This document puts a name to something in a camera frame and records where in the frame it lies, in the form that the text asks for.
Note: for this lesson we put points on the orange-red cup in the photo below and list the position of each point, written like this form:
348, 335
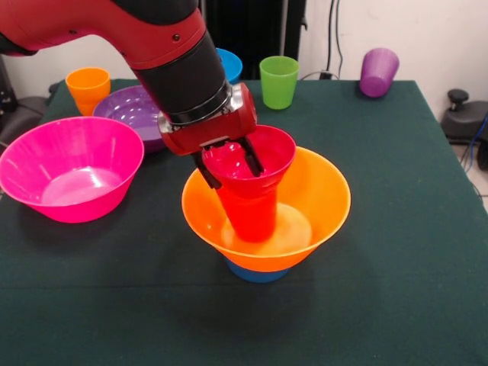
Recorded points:
251, 221

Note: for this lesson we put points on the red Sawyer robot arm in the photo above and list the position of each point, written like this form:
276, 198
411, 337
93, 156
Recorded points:
114, 26

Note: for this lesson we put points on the yellow-orange cup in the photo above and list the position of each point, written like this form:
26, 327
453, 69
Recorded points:
89, 95

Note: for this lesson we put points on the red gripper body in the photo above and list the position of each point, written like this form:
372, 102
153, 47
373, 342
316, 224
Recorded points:
209, 133

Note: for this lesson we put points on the small blue bowl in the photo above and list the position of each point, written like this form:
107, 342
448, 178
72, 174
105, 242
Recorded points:
255, 276

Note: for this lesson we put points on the small red bowl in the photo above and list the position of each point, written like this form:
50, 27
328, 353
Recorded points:
274, 160

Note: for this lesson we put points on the large pink bowl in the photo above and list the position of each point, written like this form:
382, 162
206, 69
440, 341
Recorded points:
87, 206

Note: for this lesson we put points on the dark green tablecloth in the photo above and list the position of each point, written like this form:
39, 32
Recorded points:
152, 324

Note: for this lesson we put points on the green cup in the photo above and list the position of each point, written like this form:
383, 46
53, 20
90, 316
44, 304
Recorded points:
278, 87

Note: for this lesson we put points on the purple bowl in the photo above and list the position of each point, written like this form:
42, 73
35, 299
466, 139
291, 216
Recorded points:
126, 110

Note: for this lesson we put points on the large orange bowl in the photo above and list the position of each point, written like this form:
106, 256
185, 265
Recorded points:
324, 198

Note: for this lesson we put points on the large blue bowl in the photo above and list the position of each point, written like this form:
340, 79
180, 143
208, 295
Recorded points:
233, 65

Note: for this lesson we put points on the purple cup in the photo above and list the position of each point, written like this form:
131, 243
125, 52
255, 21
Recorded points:
377, 76

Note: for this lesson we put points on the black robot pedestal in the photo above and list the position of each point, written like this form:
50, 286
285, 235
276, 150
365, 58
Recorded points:
259, 26

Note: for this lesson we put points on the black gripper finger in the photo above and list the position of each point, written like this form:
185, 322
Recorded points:
251, 158
207, 171

